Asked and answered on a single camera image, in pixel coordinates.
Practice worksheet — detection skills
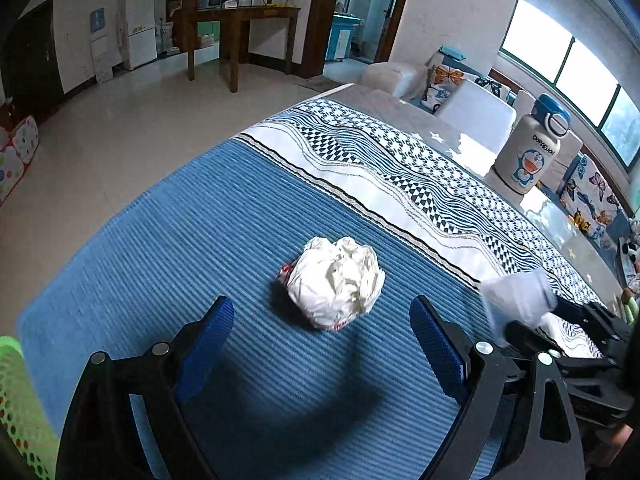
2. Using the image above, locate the clear plastic container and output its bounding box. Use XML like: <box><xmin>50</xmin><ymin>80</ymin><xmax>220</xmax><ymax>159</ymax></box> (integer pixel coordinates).
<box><xmin>478</xmin><ymin>268</ymin><xmax>558</xmax><ymax>348</ymax></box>

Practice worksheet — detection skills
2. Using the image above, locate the white paper ball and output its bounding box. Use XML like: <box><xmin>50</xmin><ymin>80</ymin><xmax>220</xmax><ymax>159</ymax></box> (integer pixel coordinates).
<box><xmin>278</xmin><ymin>236</ymin><xmax>386</xmax><ymax>330</ymax></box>

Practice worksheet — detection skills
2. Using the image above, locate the green mesh trash basket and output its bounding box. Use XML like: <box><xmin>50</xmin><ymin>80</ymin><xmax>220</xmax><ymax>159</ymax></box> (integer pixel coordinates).
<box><xmin>1</xmin><ymin>336</ymin><xmax>58</xmax><ymax>479</ymax></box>

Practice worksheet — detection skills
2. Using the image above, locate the blue ribbed mat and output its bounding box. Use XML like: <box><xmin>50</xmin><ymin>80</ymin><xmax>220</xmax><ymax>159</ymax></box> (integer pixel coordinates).
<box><xmin>18</xmin><ymin>140</ymin><xmax>490</xmax><ymax>479</ymax></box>

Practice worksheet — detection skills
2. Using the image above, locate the blue white patterned cloth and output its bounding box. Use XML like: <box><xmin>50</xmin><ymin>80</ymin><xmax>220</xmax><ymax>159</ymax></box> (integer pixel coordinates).
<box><xmin>238</xmin><ymin>98</ymin><xmax>598</xmax><ymax>335</ymax></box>

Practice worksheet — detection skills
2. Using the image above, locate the butterfly print cushion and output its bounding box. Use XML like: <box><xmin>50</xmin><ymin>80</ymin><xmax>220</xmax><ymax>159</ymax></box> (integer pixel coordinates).
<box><xmin>560</xmin><ymin>154</ymin><xmax>630</xmax><ymax>248</ymax></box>

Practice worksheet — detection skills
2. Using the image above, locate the white Doraemon bottle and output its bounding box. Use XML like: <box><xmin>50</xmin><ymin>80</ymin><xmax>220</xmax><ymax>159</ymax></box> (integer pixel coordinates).
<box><xmin>484</xmin><ymin>90</ymin><xmax>572</xmax><ymax>196</ymax></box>

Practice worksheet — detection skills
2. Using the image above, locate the polka dot kids sofa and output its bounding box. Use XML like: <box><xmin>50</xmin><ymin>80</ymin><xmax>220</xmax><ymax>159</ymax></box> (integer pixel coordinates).
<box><xmin>0</xmin><ymin>116</ymin><xmax>40</xmax><ymax>203</ymax></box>

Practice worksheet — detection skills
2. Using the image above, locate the white water dispenser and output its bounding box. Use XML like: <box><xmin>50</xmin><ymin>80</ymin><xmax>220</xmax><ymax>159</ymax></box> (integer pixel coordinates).
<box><xmin>90</xmin><ymin>8</ymin><xmax>113</xmax><ymax>84</ymax></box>

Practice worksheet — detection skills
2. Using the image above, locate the white refrigerator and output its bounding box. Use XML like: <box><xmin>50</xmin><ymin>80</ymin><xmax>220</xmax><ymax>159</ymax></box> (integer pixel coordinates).
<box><xmin>122</xmin><ymin>0</ymin><xmax>157</xmax><ymax>70</ymax></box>

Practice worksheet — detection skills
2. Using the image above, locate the dark wooden table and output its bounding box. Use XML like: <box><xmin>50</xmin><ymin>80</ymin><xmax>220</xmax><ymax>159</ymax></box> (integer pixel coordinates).
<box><xmin>178</xmin><ymin>6</ymin><xmax>300</xmax><ymax>93</ymax></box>

